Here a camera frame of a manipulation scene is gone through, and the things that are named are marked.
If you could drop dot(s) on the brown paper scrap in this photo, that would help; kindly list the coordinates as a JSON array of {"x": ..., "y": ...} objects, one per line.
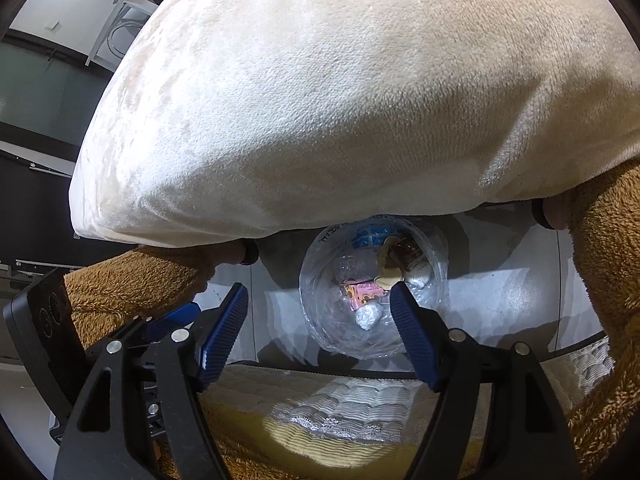
[{"x": 387, "y": 266}]

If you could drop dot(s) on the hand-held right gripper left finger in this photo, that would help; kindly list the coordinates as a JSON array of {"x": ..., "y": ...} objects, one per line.
[{"x": 222, "y": 330}]

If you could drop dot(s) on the dark framed glass door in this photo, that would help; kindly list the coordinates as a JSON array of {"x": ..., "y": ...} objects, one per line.
[{"x": 45, "y": 90}]

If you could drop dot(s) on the black wardrobe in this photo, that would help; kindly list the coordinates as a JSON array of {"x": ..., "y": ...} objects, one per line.
[{"x": 30, "y": 210}]

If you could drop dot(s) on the black round bed leg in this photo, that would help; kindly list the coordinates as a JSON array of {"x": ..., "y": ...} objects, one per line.
[
  {"x": 540, "y": 214},
  {"x": 248, "y": 252}
]

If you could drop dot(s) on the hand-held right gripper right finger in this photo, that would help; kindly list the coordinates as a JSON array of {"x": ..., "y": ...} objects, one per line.
[{"x": 412, "y": 327}]

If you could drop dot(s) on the white crumpled tissue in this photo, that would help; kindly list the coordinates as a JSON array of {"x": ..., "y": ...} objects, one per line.
[{"x": 419, "y": 275}]

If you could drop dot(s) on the person's brown fleece leg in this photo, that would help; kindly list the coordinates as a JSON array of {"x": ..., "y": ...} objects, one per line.
[
  {"x": 130, "y": 280},
  {"x": 607, "y": 280}
]

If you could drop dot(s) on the bin with clear liner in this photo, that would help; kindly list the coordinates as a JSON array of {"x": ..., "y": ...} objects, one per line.
[{"x": 330, "y": 325}]

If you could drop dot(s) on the white quilted mat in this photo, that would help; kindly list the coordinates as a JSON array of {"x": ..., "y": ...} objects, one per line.
[{"x": 340, "y": 405}]

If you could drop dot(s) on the cream plush bed blanket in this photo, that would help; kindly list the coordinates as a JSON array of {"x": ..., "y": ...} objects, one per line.
[{"x": 350, "y": 100}]

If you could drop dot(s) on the person's brown fleece right leg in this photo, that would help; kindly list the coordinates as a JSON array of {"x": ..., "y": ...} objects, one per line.
[{"x": 607, "y": 280}]

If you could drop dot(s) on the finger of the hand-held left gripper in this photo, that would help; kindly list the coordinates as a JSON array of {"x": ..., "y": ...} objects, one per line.
[{"x": 170, "y": 317}]

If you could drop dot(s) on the pink wrapper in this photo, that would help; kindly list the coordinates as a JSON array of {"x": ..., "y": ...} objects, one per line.
[{"x": 361, "y": 296}]

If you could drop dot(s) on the white light switch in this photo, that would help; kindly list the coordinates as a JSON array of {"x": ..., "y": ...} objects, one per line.
[{"x": 53, "y": 25}]

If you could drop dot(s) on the person's brown fleece left leg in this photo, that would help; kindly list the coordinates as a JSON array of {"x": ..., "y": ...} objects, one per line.
[{"x": 130, "y": 280}]

